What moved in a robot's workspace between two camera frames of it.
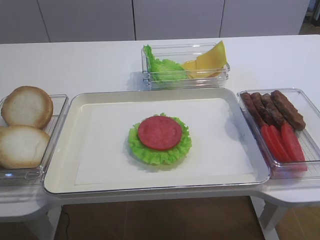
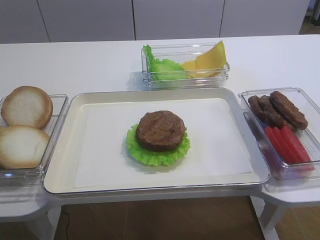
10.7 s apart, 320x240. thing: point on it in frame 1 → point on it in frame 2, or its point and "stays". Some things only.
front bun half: (22, 146) stays
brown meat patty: (249, 100) → (159, 131)
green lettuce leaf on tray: (174, 155) stays
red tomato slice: (274, 148) → (278, 145)
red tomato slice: (281, 143) stays
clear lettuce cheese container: (183, 66) stays
